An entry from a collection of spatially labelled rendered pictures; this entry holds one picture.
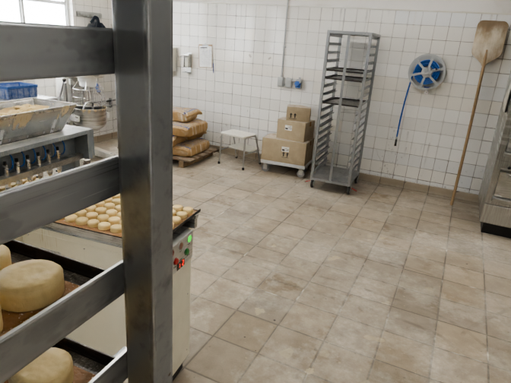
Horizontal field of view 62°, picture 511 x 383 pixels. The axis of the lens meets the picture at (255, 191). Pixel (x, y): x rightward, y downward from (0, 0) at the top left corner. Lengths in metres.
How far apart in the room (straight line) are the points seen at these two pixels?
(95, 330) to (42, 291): 1.85
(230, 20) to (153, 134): 6.04
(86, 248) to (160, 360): 1.60
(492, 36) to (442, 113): 0.93
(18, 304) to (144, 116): 0.17
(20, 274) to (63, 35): 0.19
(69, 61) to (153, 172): 0.09
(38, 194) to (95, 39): 0.11
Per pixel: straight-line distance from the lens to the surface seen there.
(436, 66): 5.43
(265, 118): 6.16
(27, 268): 0.39
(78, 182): 0.31
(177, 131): 5.78
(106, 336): 2.19
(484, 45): 5.49
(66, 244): 2.06
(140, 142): 0.32
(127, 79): 0.32
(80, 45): 0.31
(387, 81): 5.63
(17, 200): 0.28
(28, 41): 0.28
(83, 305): 0.35
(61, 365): 0.43
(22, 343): 0.32
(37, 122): 2.26
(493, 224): 4.83
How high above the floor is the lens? 1.70
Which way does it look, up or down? 20 degrees down
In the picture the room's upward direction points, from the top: 4 degrees clockwise
